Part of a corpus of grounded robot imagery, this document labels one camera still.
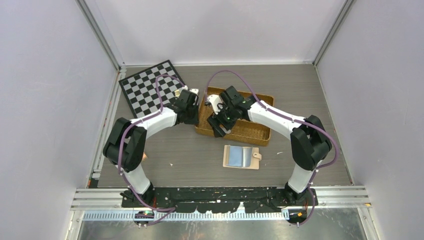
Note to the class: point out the beige leather card holder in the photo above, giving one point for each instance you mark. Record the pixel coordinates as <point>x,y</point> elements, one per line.
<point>241,157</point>

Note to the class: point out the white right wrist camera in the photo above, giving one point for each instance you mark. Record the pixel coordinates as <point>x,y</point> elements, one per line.
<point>215,102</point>

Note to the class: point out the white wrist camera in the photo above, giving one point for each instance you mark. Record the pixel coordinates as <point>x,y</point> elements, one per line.
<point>194,91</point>
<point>215,102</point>

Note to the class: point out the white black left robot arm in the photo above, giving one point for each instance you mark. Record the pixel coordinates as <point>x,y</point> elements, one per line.
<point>125,145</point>

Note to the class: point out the black white chessboard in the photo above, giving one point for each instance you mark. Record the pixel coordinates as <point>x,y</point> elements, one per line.
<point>145,89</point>

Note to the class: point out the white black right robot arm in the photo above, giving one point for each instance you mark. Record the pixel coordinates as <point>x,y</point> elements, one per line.
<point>310,144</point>

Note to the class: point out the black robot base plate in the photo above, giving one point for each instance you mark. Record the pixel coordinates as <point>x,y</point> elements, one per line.
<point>219,200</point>

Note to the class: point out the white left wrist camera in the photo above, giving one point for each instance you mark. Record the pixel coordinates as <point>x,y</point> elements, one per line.
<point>194,91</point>

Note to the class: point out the red orange patterned card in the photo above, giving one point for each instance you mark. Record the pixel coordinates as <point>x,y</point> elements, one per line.
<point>144,157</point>

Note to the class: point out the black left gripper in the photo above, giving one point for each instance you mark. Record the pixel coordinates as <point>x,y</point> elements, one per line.
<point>194,120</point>

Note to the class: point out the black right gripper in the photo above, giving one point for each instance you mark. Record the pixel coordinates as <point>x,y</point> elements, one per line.
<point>215,120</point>

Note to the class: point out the woven wicker divided tray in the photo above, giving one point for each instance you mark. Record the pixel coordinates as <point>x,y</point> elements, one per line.
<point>244,131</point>

